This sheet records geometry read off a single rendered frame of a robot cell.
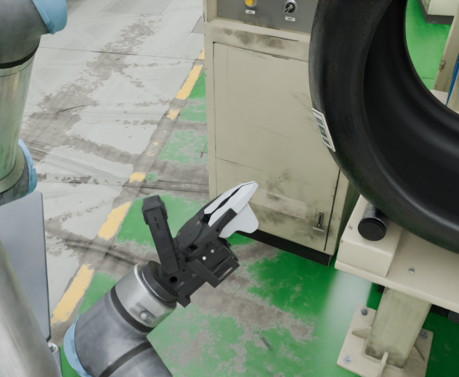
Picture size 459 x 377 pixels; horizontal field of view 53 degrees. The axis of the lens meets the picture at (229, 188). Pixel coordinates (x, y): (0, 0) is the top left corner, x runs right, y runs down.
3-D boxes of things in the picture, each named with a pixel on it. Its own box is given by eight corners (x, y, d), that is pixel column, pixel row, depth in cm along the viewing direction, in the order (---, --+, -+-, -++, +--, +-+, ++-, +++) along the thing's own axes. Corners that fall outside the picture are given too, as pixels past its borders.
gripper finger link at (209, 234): (234, 206, 68) (192, 245, 69) (226, 199, 68) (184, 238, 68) (241, 219, 64) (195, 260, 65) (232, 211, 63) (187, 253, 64)
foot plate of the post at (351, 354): (356, 305, 171) (359, 298, 168) (432, 333, 162) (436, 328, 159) (336, 365, 153) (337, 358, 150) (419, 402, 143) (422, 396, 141)
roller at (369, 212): (396, 123, 99) (416, 114, 96) (406, 139, 100) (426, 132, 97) (351, 224, 75) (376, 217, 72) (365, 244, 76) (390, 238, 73)
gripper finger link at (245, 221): (276, 203, 69) (231, 244, 70) (250, 177, 67) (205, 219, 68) (282, 211, 66) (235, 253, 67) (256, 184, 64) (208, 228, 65)
